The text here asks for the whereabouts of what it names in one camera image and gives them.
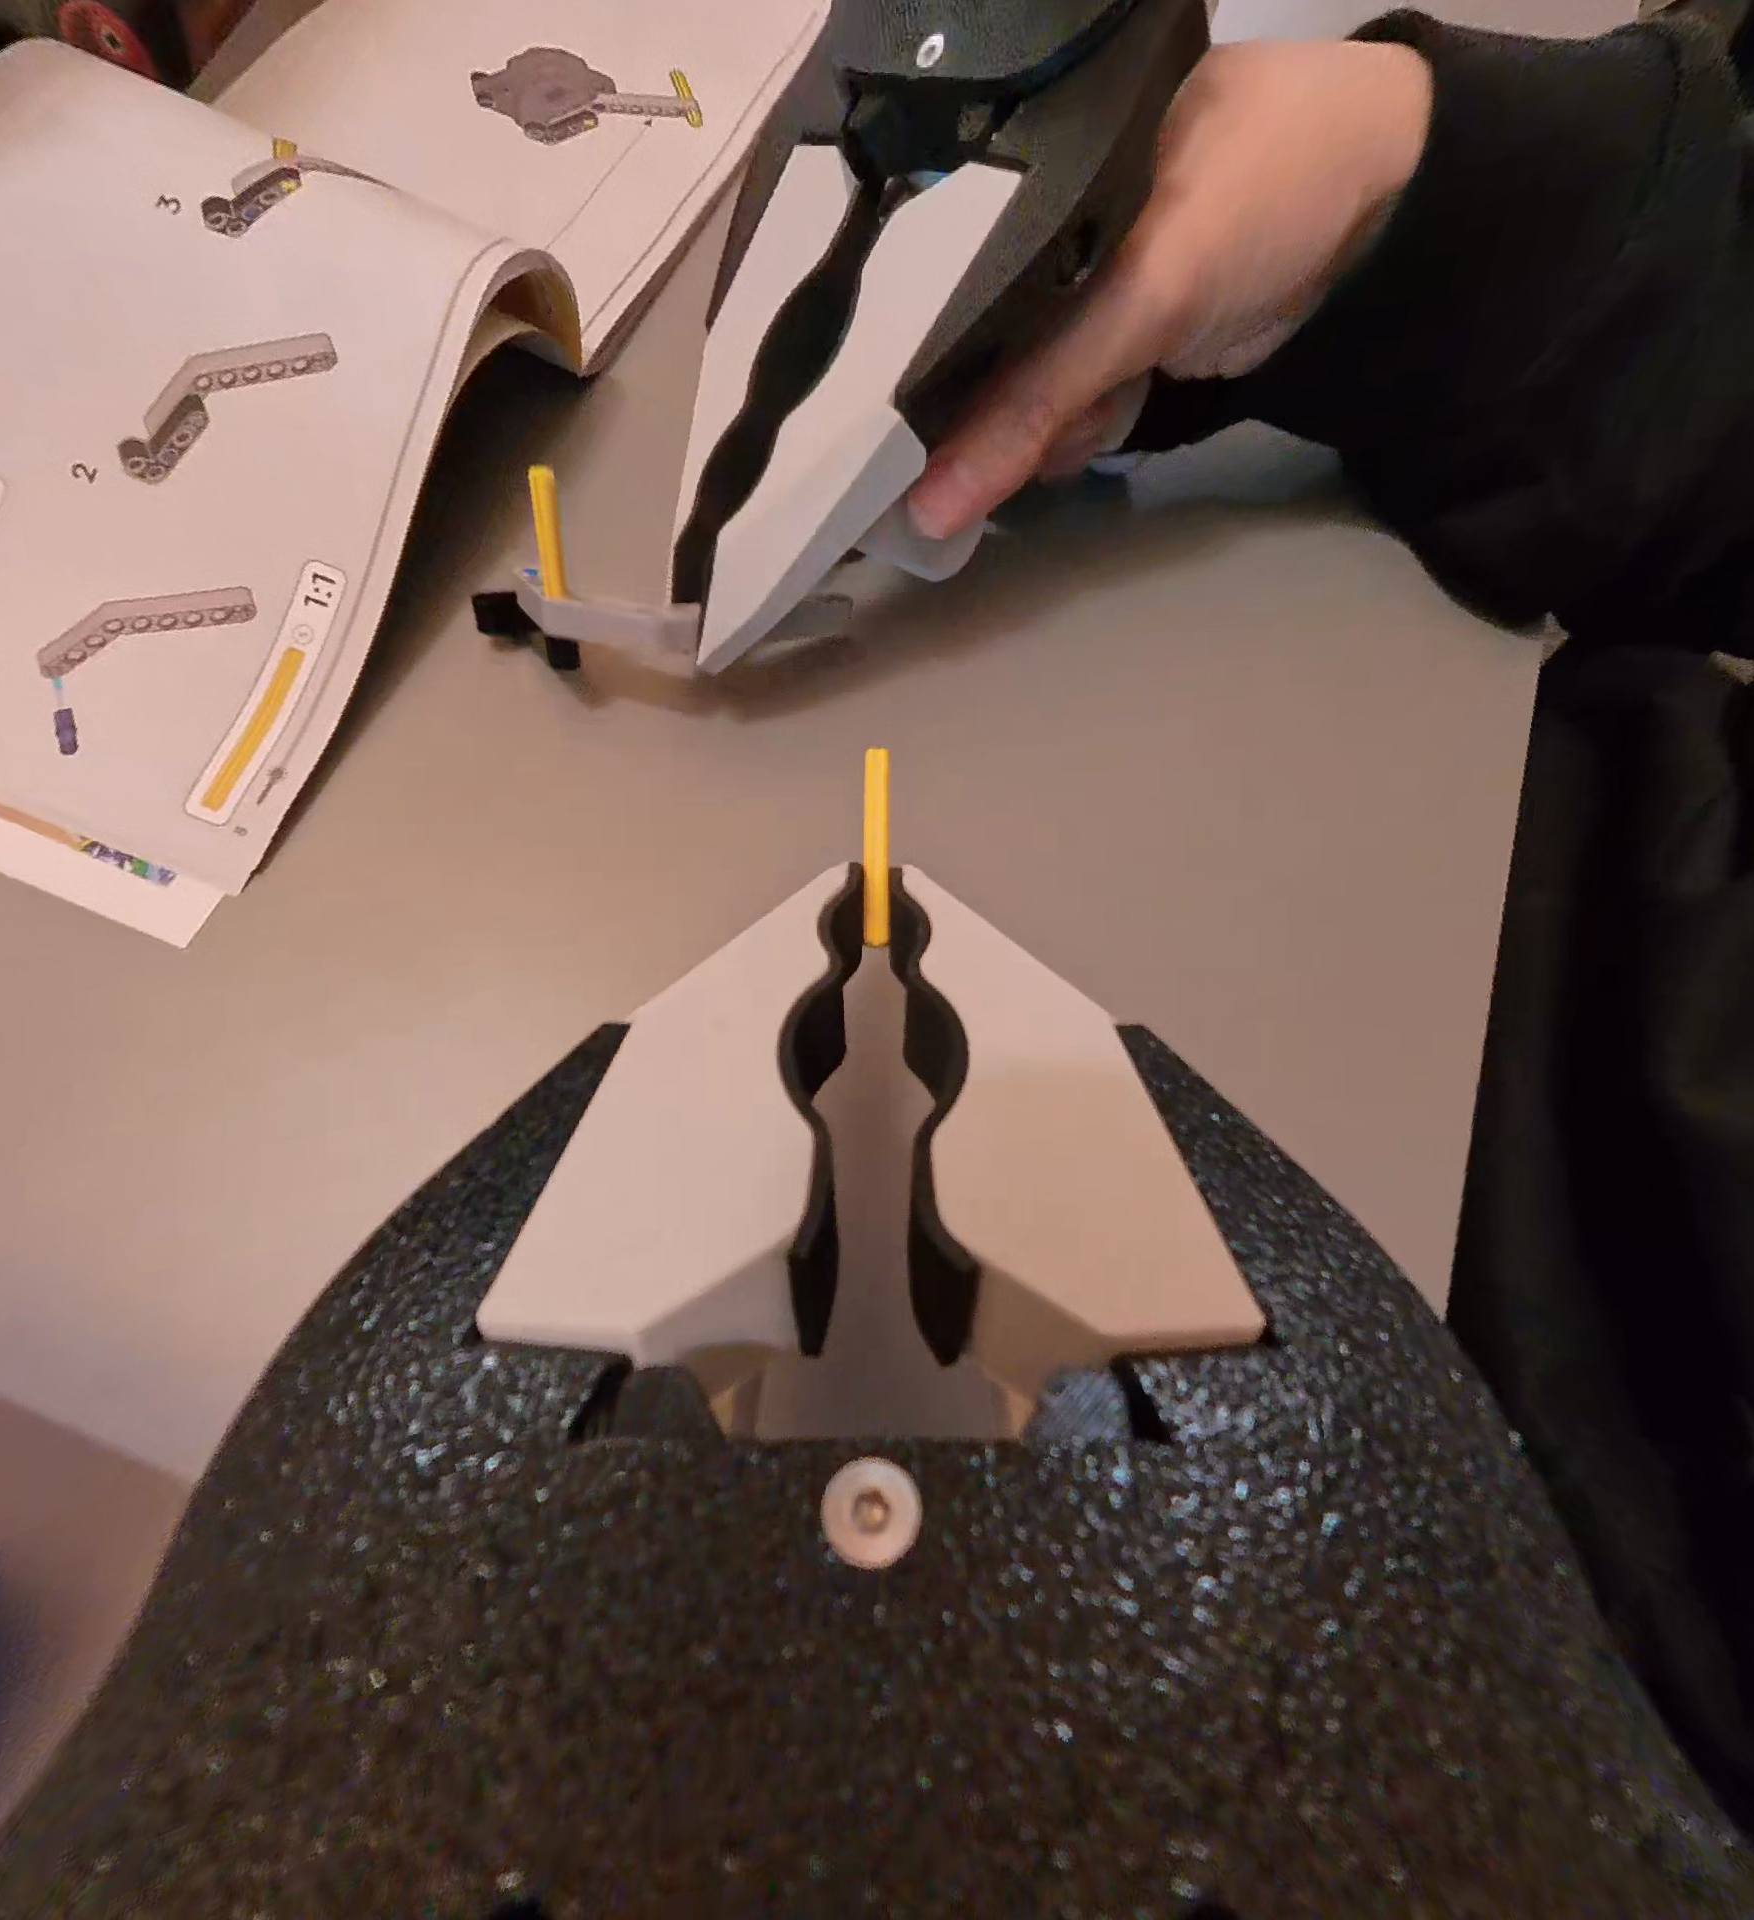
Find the grey desk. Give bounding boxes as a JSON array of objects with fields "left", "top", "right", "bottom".
[{"left": 0, "top": 0, "right": 1555, "bottom": 1892}]

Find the person's right hand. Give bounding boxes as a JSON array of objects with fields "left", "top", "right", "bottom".
[{"left": 907, "top": 42, "right": 1437, "bottom": 544}]

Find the person's right forearm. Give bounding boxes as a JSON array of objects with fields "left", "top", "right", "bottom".
[{"left": 1125, "top": 6, "right": 1754, "bottom": 662}]

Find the toy instruction booklet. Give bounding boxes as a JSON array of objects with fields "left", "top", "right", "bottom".
[{"left": 0, "top": 0, "right": 836, "bottom": 949}]

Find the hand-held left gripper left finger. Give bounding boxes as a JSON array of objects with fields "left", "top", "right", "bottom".
[{"left": 477, "top": 868, "right": 867, "bottom": 1434}]

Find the black angled toy beam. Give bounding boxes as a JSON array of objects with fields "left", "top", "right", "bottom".
[{"left": 470, "top": 588, "right": 582, "bottom": 671}]

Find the grey angled toy beam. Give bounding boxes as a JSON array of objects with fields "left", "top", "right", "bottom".
[{"left": 516, "top": 563, "right": 857, "bottom": 680}]

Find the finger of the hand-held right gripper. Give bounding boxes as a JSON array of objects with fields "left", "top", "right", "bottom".
[
  {"left": 668, "top": 137, "right": 894, "bottom": 609},
  {"left": 694, "top": 157, "right": 1032, "bottom": 680}
]

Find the person's black clothing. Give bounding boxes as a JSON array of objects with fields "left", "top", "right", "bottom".
[{"left": 1448, "top": 599, "right": 1754, "bottom": 1861}]

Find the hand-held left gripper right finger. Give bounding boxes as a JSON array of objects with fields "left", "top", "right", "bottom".
[{"left": 884, "top": 863, "right": 1269, "bottom": 1441}]

